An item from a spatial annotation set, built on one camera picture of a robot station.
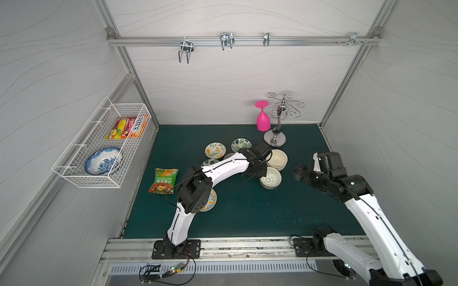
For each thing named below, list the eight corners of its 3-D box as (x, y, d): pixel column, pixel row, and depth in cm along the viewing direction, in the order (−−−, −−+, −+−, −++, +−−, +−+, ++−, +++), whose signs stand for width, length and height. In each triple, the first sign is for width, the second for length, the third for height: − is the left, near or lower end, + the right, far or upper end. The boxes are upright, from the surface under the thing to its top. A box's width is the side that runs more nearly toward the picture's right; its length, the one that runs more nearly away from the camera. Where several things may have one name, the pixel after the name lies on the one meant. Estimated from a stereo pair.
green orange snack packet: (151, 194, 91) (147, 190, 88) (158, 172, 100) (155, 167, 96) (173, 194, 91) (170, 190, 88) (178, 172, 100) (176, 167, 96)
